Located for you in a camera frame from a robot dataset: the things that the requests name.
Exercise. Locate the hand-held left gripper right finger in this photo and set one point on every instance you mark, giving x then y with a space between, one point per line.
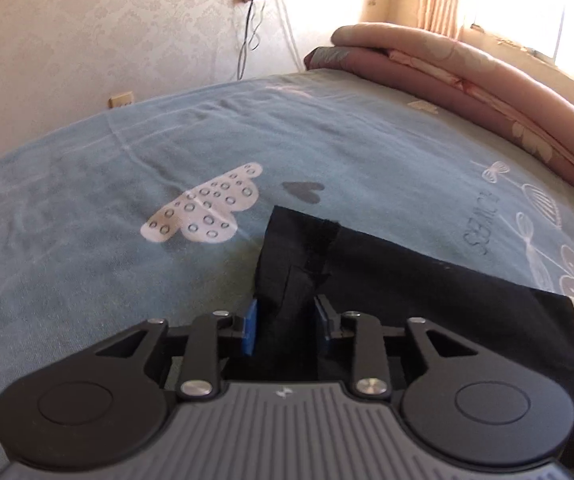
323 329

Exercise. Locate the window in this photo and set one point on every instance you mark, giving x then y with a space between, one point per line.
517 0

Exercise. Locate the pink floral folded quilt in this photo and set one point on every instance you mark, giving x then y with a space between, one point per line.
467 75

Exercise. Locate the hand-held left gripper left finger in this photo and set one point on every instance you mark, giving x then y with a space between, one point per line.
250 329

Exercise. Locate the black and white hooded jacket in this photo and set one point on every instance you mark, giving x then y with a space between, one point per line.
417 285

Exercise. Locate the beige wall socket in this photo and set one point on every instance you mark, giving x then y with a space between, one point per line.
120 100

